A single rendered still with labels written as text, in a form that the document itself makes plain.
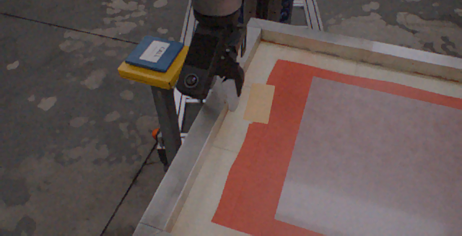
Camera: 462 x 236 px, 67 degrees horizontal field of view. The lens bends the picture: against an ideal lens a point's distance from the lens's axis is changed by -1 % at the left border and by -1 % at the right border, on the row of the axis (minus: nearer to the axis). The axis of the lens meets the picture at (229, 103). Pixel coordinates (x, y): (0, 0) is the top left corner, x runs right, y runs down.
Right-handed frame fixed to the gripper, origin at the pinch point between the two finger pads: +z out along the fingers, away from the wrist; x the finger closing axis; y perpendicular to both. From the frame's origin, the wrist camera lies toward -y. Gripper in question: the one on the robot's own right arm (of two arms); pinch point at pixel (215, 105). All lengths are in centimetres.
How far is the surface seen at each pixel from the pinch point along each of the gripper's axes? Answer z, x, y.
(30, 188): 98, 98, 6
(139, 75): 3.1, 19.8, 5.6
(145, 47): 1.1, 21.7, 12.3
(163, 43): 1.0, 18.5, 15.1
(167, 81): 3.0, 13.0, 5.6
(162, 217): -0.9, -0.9, -23.7
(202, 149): -0.9, -1.9, -10.8
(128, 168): 98, 60, 31
